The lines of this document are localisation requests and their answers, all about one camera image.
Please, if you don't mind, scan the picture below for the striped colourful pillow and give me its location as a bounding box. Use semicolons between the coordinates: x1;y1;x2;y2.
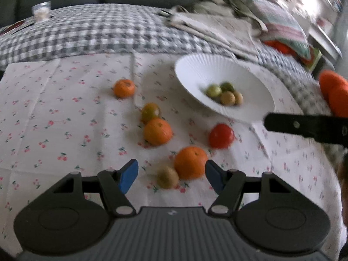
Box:
242;0;311;60

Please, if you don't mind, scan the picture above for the orange plush ball rear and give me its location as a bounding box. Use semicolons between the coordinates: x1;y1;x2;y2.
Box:
318;70;347;100

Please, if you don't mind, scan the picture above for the green fruit front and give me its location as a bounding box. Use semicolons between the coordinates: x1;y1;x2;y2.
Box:
220;82;235;92

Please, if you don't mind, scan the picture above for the brown kiwi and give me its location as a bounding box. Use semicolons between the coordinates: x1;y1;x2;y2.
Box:
234;91;244;105
220;91;236;106
156;166;179;189

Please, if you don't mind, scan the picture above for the green fruit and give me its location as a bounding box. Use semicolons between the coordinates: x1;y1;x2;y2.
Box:
220;82;235;92
205;84;222;98

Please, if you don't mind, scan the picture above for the beige crumpled cloth bag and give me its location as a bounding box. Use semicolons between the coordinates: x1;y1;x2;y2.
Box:
192;0;268;33

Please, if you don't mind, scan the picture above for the grey checkered blanket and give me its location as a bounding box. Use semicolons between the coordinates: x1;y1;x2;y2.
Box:
1;3;330;115

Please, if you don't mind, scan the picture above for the folded floral cloth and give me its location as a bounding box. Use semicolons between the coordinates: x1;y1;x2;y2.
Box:
167;13;258;57

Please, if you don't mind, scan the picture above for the white ribbed bowl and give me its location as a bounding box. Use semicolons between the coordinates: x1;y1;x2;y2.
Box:
175;54;275;123

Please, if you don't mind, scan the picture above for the red tomato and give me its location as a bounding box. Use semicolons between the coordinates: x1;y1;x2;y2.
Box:
208;123;235;149

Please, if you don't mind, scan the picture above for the green-orange tomato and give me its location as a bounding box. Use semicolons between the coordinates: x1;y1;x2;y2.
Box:
141;102;161;124

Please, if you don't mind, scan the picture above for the small glass jar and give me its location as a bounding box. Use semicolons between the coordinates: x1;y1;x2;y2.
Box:
32;1;51;23

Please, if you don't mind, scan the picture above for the cherry print white cloth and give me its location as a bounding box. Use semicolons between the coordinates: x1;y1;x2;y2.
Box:
1;54;347;259

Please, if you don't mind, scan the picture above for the large orange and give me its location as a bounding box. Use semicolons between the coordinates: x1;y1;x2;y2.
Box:
173;146;208;180

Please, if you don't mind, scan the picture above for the medium orange mandarin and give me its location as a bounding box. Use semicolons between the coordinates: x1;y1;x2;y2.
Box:
143;118;173;146

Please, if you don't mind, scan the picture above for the brown kiwi front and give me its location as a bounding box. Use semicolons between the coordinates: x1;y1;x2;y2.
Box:
234;91;244;105

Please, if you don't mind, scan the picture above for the orange plush under pillow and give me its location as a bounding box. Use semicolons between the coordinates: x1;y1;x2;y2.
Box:
263;40;297;57

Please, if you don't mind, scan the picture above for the orange plush ball front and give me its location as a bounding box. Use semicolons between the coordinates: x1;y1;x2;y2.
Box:
329;85;348;118

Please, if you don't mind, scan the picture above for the small far orange mandarin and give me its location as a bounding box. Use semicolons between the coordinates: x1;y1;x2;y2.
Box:
113;79;136;98

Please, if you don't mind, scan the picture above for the orange plush ball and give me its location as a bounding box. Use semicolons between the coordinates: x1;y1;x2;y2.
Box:
318;70;347;100
329;85;348;118

